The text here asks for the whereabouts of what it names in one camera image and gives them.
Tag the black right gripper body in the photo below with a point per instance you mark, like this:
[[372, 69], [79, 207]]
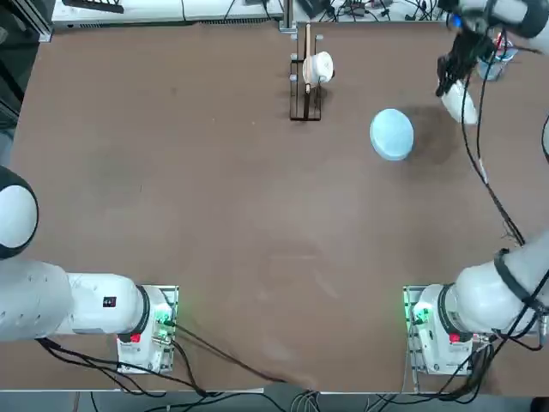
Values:
[[472, 47]]

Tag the white IKEA plate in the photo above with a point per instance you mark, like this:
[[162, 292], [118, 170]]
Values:
[[454, 103]]

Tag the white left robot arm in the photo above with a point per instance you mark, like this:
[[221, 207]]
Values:
[[51, 300]]

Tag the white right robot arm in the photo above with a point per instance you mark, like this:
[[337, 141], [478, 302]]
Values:
[[484, 287]]

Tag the blue IKEA plate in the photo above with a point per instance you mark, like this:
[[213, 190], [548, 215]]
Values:
[[391, 135]]

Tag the orange red marker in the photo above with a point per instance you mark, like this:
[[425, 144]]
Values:
[[500, 43]]

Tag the black orange connector strip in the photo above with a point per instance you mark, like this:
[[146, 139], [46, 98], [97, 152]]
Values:
[[356, 8]]

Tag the dark grey power adapter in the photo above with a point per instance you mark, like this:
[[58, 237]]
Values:
[[313, 7]]

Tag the black power strip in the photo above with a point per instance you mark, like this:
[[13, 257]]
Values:
[[94, 5]]

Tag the aluminium corner profile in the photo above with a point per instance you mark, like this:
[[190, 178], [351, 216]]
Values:
[[45, 23]]

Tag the white table edge bracket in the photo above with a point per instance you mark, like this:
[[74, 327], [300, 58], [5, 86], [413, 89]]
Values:
[[288, 26]]

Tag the aluminium camera post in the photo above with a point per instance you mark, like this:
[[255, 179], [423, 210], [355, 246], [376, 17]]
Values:
[[287, 10]]

